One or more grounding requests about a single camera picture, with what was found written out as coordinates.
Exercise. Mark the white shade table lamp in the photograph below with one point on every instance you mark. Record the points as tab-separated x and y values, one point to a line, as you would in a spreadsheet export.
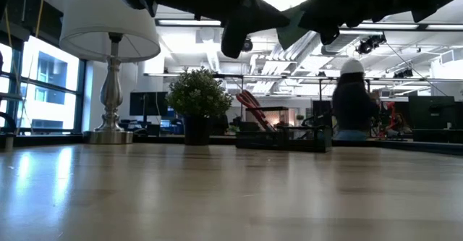
108	16

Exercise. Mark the black computer monitor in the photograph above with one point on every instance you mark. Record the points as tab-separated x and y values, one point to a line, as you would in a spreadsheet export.
148	103

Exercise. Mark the silver ventilation duct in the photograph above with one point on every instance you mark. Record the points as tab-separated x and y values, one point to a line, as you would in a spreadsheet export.
343	40

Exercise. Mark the black metal rig frame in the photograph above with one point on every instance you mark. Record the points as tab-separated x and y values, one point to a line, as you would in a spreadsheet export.
253	76

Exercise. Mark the green potted plant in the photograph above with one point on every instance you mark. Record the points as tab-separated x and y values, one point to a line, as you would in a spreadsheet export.
199	100

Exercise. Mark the black ceiling dome camera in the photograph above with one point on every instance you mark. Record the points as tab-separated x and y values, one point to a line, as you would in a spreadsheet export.
248	45

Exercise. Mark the large office window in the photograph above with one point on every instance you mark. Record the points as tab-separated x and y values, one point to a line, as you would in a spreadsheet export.
54	71

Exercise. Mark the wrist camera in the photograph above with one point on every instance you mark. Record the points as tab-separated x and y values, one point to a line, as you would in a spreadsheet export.
235	38
330	35

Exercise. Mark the long ceiling light bar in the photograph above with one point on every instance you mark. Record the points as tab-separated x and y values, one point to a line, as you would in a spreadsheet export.
188	22

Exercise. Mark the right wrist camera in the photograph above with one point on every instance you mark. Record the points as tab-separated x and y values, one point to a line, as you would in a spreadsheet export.
330	35

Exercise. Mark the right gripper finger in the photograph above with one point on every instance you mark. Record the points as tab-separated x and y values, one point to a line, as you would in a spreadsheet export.
314	16

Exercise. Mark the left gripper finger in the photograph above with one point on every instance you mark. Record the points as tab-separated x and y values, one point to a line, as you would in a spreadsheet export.
267	16

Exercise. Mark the black office cabinet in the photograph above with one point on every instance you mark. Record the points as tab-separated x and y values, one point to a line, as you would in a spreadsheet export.
434	118

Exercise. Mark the black ceiling-mounted device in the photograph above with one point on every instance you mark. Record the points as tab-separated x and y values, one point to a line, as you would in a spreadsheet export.
369	45

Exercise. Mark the black aluminium table frame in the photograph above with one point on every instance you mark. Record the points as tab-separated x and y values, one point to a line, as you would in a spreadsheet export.
108	140

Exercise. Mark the person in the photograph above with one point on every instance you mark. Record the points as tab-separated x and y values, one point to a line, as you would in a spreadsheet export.
352	103
399	125

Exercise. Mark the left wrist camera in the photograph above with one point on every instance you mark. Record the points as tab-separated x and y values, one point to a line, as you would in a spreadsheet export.
235	38

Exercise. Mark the black mesh desk organizer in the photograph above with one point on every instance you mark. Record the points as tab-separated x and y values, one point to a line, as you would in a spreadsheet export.
285	138

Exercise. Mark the small grey post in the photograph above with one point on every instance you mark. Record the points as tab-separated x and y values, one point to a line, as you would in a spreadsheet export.
9	142

